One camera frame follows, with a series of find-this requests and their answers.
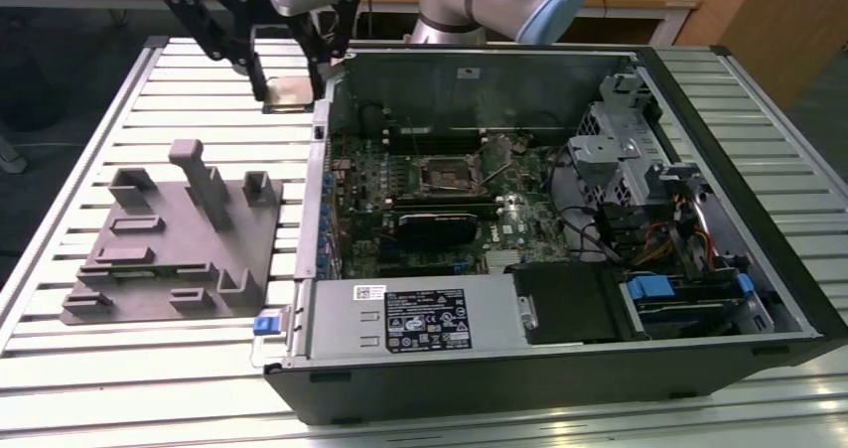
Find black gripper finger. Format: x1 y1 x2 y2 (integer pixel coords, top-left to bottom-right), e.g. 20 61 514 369
291 0 364 104
162 0 271 103

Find silver CPU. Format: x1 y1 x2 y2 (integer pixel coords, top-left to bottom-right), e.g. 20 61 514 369
263 75 315 115

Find CPU socket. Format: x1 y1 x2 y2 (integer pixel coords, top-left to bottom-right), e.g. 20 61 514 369
411 153 491 195

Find grey chair leg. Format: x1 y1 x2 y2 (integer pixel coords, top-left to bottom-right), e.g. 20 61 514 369
0 132 30 175

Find black graphics card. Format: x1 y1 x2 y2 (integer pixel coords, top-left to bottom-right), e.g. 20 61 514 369
391 212 482 246

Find grey parts rack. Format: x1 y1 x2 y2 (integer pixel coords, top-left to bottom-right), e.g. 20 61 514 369
59 138 287 326

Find metal drive cage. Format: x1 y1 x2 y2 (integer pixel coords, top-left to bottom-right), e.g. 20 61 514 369
567 73 672 207

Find green motherboard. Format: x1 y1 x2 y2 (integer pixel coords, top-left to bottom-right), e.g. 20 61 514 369
327 119 578 280

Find silver chipset heatsink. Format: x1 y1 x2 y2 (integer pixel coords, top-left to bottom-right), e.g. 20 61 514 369
486 250 527 274

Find grey power supply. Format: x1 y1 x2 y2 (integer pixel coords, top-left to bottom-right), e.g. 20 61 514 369
286 272 531 370

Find black plastic cover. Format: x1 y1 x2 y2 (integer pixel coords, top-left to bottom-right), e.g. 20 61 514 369
511 262 651 346

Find wooden cabinet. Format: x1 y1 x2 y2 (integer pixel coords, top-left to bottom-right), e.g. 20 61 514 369
675 0 848 114

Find hard disk in blue carrier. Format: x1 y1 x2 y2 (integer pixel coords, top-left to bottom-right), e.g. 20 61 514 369
622 272 743 340

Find black PC case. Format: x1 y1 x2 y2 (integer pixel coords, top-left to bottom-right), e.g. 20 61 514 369
262 40 848 427

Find yellow power wires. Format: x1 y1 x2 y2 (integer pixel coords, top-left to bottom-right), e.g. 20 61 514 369
628 241 675 268

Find orange data cable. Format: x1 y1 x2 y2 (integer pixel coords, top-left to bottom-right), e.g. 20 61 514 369
699 204 724 273

